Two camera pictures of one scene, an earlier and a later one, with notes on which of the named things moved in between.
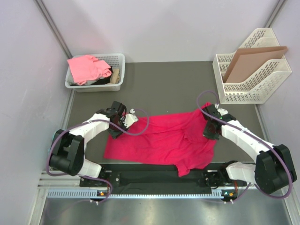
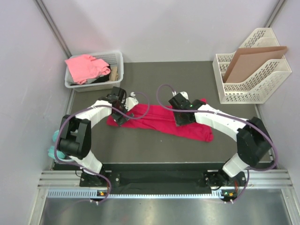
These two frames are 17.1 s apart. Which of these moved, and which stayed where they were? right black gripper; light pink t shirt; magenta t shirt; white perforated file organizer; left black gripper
Moved: magenta t shirt; left black gripper; right black gripper
Stayed: light pink t shirt; white perforated file organizer
